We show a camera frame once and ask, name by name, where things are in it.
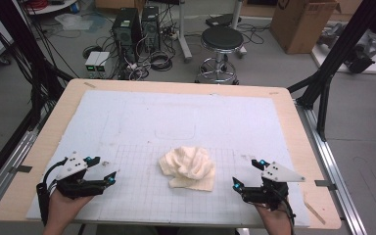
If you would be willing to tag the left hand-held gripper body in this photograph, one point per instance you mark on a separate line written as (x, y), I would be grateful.
(73, 164)

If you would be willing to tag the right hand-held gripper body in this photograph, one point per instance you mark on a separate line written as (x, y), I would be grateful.
(274, 192)

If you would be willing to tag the cream towel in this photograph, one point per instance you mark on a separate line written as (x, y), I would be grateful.
(189, 166)

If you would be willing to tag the person's right hand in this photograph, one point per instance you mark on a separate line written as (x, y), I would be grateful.
(277, 222)

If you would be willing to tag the person's left hand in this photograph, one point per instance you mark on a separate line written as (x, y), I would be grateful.
(60, 210)

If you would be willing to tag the beige tape strip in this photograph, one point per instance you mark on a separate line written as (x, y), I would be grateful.
(314, 211)

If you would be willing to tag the grey tape strip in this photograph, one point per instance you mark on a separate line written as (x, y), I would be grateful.
(22, 168)
(325, 184)

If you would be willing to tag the white foam mat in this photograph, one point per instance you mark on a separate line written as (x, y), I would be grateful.
(176, 111)

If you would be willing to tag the white power supply unit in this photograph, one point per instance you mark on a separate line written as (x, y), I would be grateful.
(91, 62)
(103, 61)

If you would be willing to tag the black round stool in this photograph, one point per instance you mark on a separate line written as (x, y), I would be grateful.
(222, 39)

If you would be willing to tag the black computer tower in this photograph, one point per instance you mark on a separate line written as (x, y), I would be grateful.
(150, 27)
(125, 31)

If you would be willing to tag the clear plastic bag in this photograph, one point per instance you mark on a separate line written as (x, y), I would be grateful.
(73, 22)

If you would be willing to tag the brown cardboard box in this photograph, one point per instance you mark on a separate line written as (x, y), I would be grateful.
(300, 26)

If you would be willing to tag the white board with machine parts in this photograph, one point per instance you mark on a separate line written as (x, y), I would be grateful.
(355, 55)

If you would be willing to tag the white table leg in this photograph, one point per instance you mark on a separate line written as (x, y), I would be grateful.
(238, 19)
(183, 32)

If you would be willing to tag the flat black case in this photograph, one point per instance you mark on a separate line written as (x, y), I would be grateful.
(222, 20)

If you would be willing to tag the aluminium rail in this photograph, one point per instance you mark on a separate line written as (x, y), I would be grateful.
(333, 163)
(9, 163)

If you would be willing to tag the black metal frame strut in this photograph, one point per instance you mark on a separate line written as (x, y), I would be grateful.
(23, 42)
(336, 55)

